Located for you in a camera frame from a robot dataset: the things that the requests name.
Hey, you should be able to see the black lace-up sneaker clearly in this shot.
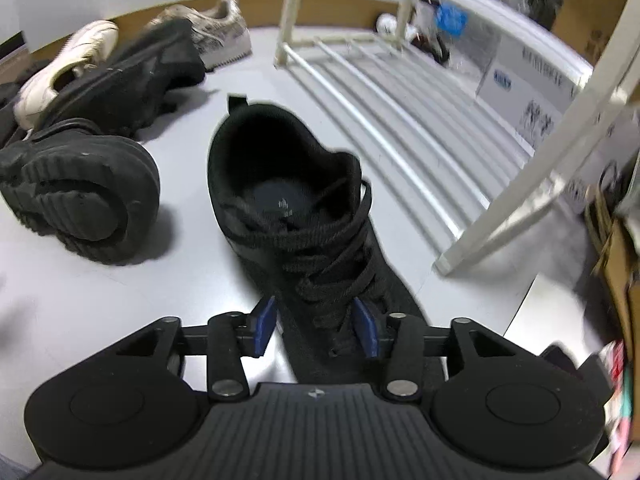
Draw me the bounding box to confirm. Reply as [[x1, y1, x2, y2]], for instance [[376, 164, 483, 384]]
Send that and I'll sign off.
[[207, 94, 436, 386], [42, 19, 207, 138]]

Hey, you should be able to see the black chunky foam clog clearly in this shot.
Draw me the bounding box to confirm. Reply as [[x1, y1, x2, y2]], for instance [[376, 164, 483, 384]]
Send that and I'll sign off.
[[0, 119, 161, 266]]

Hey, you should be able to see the white shoe rack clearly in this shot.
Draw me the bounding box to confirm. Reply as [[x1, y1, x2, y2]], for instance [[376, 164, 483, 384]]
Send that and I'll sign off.
[[273, 0, 640, 277]]

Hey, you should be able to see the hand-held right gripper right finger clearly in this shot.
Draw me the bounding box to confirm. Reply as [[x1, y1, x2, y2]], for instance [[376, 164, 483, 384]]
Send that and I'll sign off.
[[351, 297, 506, 401]]

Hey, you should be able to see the clear bottle with blue label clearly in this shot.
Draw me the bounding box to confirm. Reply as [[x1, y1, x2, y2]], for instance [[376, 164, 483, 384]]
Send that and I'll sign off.
[[415, 0, 473, 61]]

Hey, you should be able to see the colourful paper stack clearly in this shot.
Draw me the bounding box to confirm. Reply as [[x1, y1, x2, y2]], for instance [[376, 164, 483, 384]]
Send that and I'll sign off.
[[597, 340, 640, 476]]

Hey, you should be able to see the beige printed lace-up sneaker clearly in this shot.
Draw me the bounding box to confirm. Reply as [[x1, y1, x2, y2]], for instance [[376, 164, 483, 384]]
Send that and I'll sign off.
[[145, 0, 252, 72], [14, 20, 120, 130]]

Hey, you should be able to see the printed cardboard box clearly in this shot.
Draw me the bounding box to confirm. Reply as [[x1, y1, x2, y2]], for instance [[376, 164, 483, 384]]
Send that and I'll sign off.
[[550, 0, 632, 66]]

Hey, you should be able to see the small white container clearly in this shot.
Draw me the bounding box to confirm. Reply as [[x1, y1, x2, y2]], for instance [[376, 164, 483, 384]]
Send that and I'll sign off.
[[375, 12, 418, 43]]

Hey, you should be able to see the white box with blue label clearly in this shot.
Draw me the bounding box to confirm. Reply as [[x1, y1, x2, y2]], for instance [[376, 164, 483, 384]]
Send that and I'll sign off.
[[475, 30, 598, 153]]

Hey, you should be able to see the brown paper bag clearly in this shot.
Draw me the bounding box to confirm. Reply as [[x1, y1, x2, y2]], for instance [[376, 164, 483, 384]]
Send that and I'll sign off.
[[585, 160, 640, 361]]

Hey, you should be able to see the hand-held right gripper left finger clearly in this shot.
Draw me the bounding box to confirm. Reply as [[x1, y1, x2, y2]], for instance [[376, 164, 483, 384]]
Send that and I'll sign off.
[[116, 296, 277, 402]]

